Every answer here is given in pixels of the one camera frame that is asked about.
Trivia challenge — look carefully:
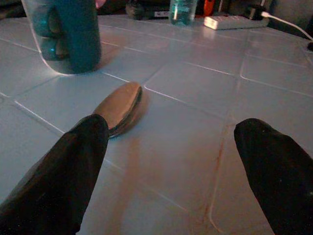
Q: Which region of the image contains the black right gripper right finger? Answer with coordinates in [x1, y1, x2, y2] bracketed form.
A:
[234, 118, 313, 235]

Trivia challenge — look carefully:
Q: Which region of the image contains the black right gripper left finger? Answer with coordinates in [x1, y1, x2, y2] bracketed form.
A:
[0, 114, 109, 235]

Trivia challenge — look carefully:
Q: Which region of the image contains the large steel spoon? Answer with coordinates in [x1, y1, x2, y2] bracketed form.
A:
[92, 81, 149, 138]

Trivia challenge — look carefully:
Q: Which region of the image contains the clear plastic cup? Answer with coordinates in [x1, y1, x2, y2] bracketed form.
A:
[21, 0, 102, 75]

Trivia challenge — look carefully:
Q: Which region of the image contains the white power strip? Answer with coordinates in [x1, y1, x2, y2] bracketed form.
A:
[203, 15, 269, 31]

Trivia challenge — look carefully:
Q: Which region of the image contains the orange plastic object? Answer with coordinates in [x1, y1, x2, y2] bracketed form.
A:
[203, 0, 216, 17]

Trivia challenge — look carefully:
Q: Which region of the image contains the black box with label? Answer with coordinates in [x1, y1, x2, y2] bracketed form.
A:
[126, 0, 171, 20]

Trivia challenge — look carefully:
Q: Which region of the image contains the clear water bottle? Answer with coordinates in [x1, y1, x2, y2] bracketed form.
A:
[169, 0, 198, 26]

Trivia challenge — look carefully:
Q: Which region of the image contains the white power cable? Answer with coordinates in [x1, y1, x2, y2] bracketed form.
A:
[260, 11, 313, 41]

